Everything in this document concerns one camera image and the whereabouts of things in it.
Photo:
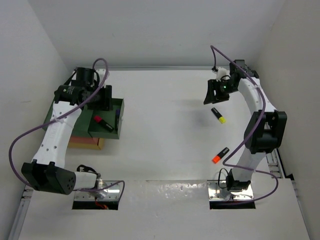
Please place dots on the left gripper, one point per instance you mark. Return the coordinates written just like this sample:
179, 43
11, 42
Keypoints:
106, 103

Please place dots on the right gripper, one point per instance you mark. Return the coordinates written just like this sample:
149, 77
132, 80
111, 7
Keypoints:
213, 85

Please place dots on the purple highlighter marker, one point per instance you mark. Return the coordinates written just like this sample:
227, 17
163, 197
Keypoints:
117, 119

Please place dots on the pink highlighter marker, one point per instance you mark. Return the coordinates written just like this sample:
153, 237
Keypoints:
101, 122

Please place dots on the green top drawer box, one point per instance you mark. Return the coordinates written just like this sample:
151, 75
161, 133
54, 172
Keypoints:
85, 125

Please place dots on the yellow highlighter marker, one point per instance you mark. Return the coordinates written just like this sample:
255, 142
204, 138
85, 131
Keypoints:
218, 115

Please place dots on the yellow bottom drawer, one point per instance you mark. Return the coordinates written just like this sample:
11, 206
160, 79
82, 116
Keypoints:
98, 146

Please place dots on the coral drawer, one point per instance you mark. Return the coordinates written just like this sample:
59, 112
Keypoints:
84, 140

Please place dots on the orange highlighter marker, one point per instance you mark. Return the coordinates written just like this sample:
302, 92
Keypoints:
220, 155

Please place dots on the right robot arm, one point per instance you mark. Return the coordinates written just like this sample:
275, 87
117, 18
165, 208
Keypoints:
265, 129

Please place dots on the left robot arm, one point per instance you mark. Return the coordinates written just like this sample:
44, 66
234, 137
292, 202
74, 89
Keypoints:
46, 172

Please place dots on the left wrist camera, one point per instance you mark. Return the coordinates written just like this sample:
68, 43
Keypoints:
101, 72

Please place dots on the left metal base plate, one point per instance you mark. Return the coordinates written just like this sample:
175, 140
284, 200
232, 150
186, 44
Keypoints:
111, 194

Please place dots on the metal base plate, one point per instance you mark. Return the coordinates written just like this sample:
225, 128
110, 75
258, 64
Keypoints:
111, 194
218, 194

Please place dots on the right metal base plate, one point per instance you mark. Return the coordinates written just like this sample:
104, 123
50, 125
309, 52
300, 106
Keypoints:
218, 194

